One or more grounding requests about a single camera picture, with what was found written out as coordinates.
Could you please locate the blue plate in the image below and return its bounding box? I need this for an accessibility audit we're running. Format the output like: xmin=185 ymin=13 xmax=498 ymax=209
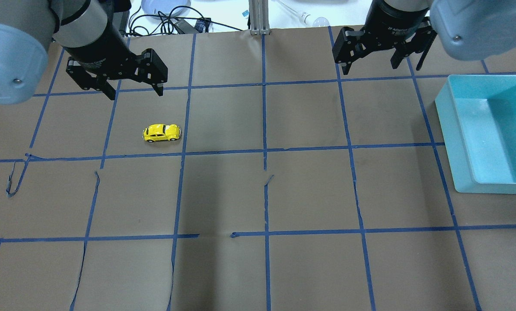
xmin=140 ymin=0 xmax=191 ymax=16

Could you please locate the yellow toy beetle car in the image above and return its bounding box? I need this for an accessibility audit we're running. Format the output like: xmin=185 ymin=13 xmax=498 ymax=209
xmin=142 ymin=124 xmax=182 ymax=143

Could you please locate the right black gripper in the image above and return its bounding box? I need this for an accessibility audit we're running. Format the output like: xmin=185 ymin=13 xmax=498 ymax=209
xmin=332 ymin=0 xmax=437 ymax=75

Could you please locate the aluminium frame post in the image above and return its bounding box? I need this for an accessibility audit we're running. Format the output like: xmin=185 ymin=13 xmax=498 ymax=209
xmin=248 ymin=0 xmax=271 ymax=36

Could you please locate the black power adapter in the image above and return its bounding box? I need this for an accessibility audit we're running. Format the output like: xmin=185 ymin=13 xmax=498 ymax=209
xmin=173 ymin=18 xmax=211 ymax=34

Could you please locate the clear light bulb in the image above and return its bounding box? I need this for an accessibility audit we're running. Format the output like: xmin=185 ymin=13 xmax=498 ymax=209
xmin=298 ymin=11 xmax=330 ymax=27

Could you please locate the teal plastic bin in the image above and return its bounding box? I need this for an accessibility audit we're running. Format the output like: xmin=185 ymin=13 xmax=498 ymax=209
xmin=435 ymin=75 xmax=516 ymax=194

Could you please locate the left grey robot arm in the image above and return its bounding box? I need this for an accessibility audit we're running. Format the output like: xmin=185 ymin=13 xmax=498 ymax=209
xmin=0 ymin=0 xmax=169 ymax=105

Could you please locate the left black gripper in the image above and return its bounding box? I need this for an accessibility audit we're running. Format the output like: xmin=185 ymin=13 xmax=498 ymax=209
xmin=63 ymin=19 xmax=169 ymax=100

